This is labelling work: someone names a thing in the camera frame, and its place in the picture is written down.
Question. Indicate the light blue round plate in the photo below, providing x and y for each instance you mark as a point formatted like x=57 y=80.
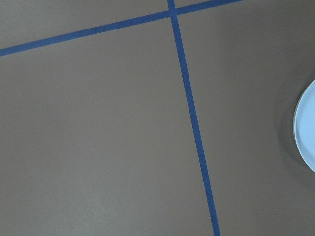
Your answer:
x=304 y=125

